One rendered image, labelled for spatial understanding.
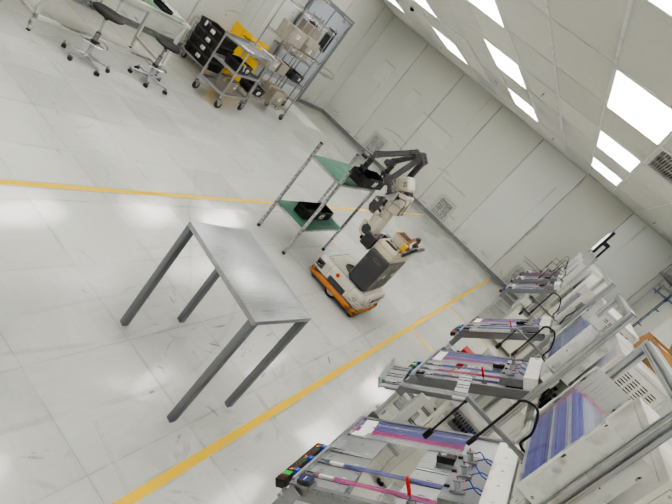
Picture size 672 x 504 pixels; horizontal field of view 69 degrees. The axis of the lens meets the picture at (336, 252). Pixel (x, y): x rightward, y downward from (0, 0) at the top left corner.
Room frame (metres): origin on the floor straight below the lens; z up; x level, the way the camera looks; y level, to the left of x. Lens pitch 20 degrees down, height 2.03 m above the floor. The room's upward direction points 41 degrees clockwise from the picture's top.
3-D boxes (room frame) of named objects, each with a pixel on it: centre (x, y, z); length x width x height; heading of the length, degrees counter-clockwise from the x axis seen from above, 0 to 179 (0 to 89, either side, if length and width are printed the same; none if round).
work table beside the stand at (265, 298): (2.33, 0.28, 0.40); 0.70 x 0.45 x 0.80; 63
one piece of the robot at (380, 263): (4.73, -0.40, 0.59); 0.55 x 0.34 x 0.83; 162
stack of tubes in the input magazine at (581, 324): (2.93, -1.45, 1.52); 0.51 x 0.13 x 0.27; 162
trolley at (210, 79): (7.31, 2.95, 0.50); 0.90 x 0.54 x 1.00; 177
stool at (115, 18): (4.91, 3.40, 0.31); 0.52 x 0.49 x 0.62; 162
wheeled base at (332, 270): (4.76, -0.31, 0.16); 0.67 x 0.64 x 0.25; 72
